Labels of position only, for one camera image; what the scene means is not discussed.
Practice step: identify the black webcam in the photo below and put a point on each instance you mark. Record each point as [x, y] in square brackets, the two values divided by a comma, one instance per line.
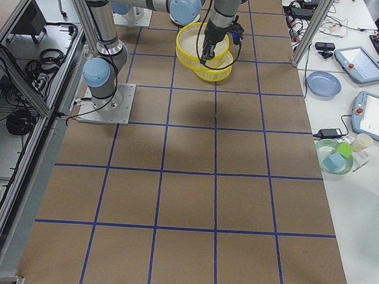
[325, 49]

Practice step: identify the aluminium frame post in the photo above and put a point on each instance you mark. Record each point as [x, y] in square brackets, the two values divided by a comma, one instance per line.
[318, 16]

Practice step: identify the green foam block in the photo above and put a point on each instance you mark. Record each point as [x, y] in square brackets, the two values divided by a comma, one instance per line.
[344, 149]

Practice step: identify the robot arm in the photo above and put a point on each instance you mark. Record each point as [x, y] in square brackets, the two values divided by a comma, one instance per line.
[222, 19]

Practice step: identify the teach pendant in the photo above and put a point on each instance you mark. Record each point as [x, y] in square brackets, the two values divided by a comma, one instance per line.
[365, 114]
[358, 63]

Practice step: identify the yellow steamer layer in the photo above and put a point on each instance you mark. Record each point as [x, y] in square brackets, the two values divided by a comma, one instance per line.
[189, 45]
[217, 76]

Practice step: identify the blue foam block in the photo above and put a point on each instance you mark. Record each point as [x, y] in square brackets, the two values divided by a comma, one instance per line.
[334, 162]

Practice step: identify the near teach pendant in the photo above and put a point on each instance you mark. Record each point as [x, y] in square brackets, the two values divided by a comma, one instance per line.
[365, 114]

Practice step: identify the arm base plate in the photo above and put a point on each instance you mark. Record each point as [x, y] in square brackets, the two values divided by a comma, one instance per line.
[136, 17]
[116, 111]

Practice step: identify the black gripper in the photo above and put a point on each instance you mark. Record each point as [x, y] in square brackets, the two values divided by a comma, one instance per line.
[214, 34]

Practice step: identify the black power adapter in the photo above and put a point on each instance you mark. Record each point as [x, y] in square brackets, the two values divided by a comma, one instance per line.
[329, 133]

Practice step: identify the green plate with blocks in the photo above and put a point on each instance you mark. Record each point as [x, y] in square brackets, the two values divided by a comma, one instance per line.
[324, 148]

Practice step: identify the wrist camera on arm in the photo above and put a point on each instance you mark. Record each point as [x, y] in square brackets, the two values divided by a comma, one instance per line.
[236, 31]

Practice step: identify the far teach pendant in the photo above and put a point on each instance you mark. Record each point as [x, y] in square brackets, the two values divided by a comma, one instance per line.
[358, 63]

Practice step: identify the paper cup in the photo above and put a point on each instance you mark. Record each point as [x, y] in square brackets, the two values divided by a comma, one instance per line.
[361, 142]

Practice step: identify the blue plate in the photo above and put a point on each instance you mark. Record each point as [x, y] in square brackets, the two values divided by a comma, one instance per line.
[323, 84]

